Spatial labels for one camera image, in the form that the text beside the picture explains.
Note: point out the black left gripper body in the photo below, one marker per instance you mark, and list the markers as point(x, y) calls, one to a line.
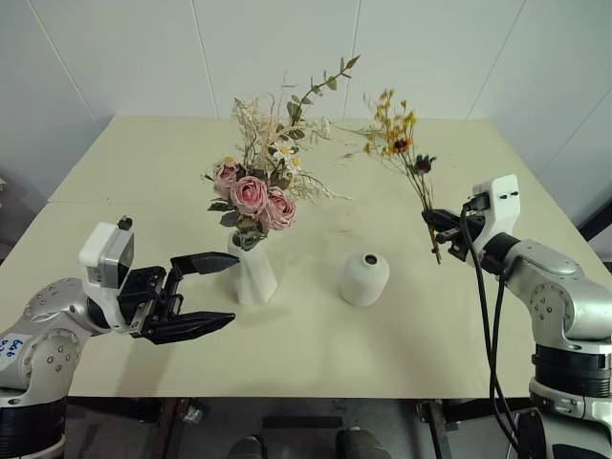
point(141, 291)

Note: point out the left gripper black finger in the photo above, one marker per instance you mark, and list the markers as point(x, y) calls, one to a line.
point(191, 325)
point(205, 262)

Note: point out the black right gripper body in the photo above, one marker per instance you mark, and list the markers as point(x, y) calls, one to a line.
point(471, 232)

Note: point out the yellow dried wildflower bouquet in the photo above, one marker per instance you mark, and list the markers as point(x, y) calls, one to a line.
point(406, 148)

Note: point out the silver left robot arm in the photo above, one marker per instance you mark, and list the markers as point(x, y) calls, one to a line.
point(45, 330)

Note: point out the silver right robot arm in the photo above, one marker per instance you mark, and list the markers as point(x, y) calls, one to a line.
point(559, 296)

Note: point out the pink rose flower bouquet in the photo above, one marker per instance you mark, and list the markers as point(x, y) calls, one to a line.
point(260, 191)

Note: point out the tall twisted white vase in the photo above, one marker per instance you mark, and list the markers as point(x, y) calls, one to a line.
point(251, 277)

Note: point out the round white vase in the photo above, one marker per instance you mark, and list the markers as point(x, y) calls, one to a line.
point(364, 279)

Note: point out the dark rounded shape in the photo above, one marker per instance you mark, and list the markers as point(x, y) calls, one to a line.
point(358, 444)
point(246, 448)

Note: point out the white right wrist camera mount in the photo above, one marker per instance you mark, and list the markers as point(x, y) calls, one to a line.
point(499, 203)

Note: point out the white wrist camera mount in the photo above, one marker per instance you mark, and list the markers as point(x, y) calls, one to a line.
point(499, 203)
point(98, 253)

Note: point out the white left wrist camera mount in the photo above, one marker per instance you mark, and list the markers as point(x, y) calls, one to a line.
point(98, 253)

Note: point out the dark metal table frame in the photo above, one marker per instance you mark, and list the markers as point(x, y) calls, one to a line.
point(296, 423)

